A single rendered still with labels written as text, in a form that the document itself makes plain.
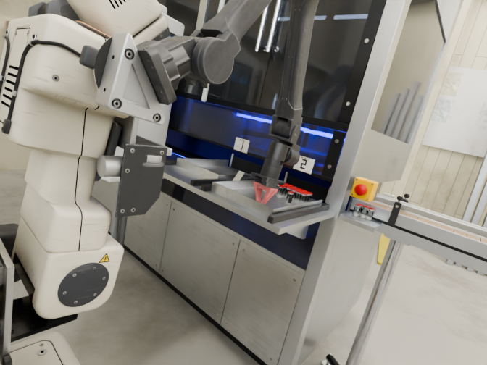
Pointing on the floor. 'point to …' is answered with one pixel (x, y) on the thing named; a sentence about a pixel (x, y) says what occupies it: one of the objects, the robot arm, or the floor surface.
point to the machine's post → (346, 173)
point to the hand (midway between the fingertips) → (259, 205)
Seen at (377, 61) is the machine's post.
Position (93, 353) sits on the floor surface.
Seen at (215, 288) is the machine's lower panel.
